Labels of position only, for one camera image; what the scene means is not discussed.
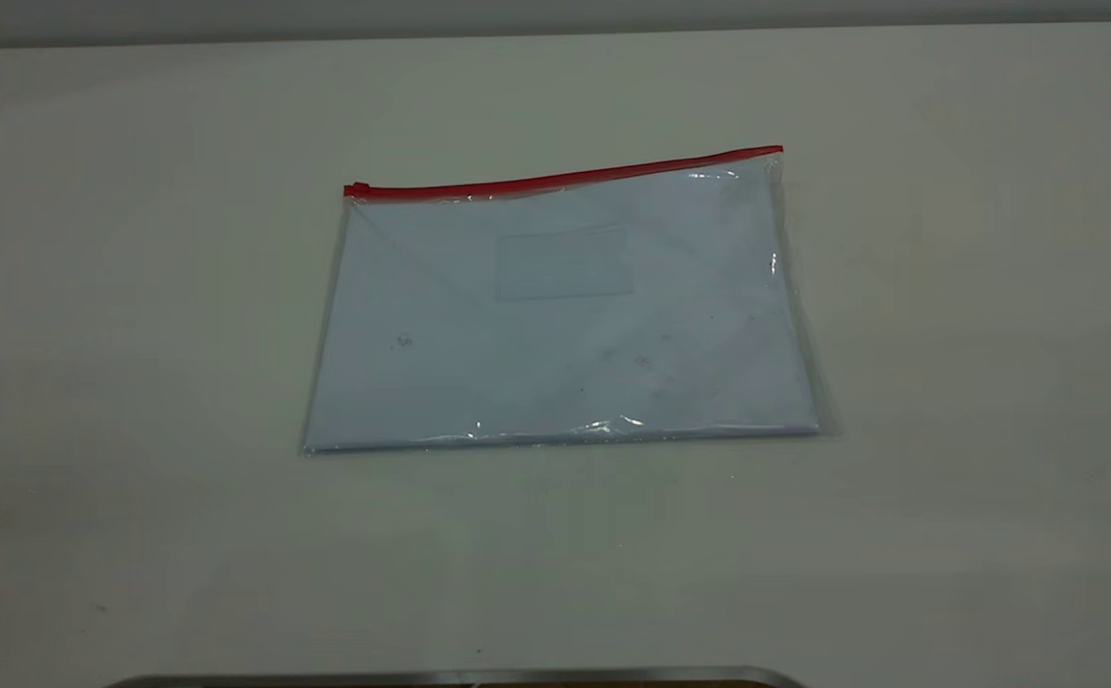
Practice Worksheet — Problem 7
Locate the silver metal edge strip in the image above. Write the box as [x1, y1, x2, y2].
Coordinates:
[106, 666, 804, 688]

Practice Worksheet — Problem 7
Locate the clear plastic zip bag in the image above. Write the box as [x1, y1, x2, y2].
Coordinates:
[302, 145, 840, 456]

